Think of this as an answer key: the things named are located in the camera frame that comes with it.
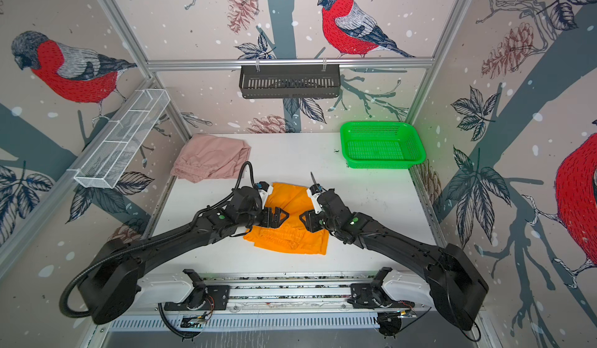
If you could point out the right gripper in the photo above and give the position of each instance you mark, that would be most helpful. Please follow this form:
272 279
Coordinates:
311 221

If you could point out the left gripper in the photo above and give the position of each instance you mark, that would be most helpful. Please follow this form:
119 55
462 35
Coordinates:
277 221

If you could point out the orange shorts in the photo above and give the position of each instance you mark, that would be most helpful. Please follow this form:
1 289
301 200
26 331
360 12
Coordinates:
292 236

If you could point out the pink shorts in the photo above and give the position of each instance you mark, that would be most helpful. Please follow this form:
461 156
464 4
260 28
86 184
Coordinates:
210 157

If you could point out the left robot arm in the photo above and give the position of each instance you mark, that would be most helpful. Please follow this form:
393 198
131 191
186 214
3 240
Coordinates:
110 283

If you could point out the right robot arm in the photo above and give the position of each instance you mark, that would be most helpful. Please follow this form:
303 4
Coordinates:
456 287

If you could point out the green plastic basket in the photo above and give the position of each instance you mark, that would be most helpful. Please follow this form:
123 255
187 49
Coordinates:
381 145

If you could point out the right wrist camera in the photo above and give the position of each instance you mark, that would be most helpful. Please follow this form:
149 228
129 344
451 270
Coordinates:
314 193

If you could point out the aluminium mounting rail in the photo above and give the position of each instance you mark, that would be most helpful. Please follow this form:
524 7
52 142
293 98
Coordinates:
298 292

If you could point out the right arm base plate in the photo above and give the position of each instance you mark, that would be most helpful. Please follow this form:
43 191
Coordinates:
365 296

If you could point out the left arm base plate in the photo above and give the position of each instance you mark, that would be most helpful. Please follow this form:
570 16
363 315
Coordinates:
206 299

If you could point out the black wall shelf basket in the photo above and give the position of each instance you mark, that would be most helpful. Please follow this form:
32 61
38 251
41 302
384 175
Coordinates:
290 82

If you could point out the white wire wall basket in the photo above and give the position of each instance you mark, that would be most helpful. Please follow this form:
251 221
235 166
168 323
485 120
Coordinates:
108 161

